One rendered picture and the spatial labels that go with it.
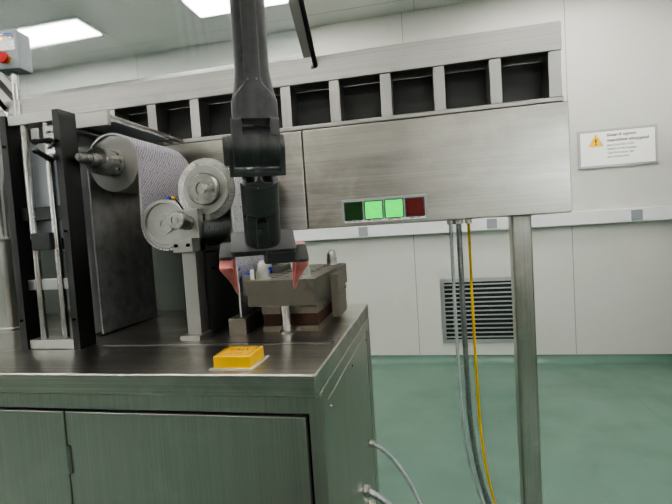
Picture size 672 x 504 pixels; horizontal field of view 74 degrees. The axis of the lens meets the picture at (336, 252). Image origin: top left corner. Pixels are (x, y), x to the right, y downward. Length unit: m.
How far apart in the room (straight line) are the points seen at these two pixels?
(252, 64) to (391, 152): 0.75
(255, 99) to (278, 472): 0.62
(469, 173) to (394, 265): 2.41
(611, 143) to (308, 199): 2.90
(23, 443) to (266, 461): 0.51
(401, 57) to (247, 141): 0.84
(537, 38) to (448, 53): 0.23
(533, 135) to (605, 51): 2.72
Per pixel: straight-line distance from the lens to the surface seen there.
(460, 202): 1.32
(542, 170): 1.36
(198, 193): 1.10
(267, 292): 1.02
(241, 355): 0.82
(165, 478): 0.99
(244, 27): 0.67
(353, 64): 1.41
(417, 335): 3.76
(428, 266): 3.66
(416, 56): 1.40
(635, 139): 3.96
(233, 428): 0.88
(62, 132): 1.19
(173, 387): 0.87
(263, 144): 0.63
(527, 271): 1.51
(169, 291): 1.58
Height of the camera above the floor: 1.14
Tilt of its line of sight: 3 degrees down
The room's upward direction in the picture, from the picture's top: 4 degrees counter-clockwise
